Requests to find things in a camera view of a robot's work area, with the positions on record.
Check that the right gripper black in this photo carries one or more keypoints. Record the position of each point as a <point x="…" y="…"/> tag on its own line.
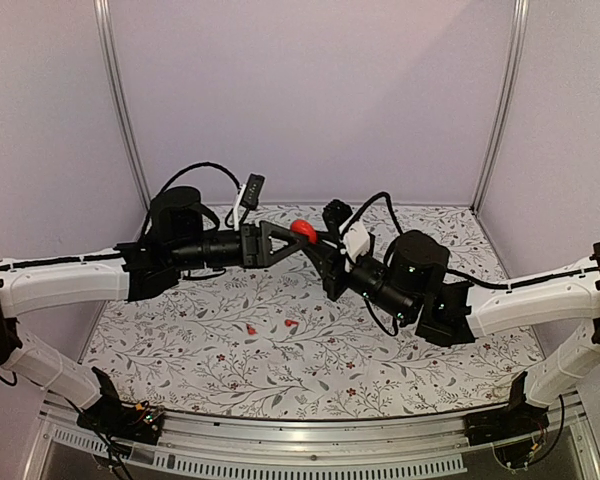
<point x="329" y="263"/>

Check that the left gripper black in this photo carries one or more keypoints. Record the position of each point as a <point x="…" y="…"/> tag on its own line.
<point x="256" y="247"/>

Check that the red round charging case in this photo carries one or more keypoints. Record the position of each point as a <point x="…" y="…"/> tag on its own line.
<point x="303" y="227"/>

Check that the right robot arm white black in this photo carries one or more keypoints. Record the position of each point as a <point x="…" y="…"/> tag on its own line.
<point x="409" y="285"/>

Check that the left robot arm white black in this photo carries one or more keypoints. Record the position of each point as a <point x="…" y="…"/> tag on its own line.
<point x="184" y="235"/>

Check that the floral patterned table mat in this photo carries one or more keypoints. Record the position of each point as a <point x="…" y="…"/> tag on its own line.
<point x="189" y="349"/>

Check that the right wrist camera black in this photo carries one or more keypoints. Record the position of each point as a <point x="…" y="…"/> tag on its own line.
<point x="352" y="236"/>

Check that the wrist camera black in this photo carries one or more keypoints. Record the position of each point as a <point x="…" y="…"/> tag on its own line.
<point x="246" y="201"/>
<point x="352" y="236"/>

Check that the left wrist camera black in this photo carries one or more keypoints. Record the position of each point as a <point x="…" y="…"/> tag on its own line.
<point x="246" y="201"/>

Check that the aluminium rail base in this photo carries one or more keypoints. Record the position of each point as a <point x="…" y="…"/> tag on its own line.
<point x="197" y="446"/>

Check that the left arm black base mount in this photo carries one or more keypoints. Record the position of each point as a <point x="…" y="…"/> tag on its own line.
<point x="110" y="416"/>

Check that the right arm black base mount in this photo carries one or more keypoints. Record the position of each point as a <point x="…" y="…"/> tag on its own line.
<point x="517" y="417"/>

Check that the aluminium frame post left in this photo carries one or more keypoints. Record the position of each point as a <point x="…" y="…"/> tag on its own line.
<point x="121" y="110"/>

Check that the aluminium frame post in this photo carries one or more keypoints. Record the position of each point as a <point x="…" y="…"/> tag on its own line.
<point x="512" y="65"/>
<point x="121" y="110"/>

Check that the aluminium frame post right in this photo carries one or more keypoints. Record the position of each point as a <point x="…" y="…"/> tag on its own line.
<point x="512" y="65"/>

